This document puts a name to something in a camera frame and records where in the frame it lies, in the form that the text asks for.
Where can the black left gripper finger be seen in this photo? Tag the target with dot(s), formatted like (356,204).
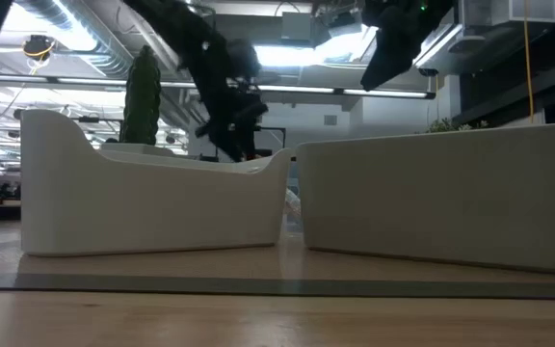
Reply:
(251,142)
(231,149)

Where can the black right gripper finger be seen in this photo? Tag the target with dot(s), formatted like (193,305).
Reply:
(383,67)

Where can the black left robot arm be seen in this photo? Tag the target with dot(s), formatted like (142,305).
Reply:
(181,29)

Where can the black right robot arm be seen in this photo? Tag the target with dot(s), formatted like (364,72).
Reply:
(434,12)

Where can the long ceiling light strip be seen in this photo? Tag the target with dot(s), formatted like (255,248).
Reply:
(378,92)

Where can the bright ceiling light panel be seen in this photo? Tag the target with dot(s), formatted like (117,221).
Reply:
(287,55)

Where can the clear plastic container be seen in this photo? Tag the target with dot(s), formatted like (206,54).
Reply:
(293,205)

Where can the grey ceiling box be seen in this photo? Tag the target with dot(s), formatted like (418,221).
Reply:
(297,26)

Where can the bushy green potted plant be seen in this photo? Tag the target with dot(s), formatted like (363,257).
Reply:
(451,126)

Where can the tall green cactus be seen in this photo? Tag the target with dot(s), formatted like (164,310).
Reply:
(141,96)

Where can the white plastic bin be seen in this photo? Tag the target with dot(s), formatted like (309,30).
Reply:
(152,207)

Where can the white ceiling unit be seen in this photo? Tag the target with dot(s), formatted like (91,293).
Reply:
(509,12)

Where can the light grey plastic bin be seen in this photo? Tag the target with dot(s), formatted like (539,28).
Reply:
(441,202)

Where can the silver air duct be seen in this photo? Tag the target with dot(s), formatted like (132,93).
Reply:
(109,60)

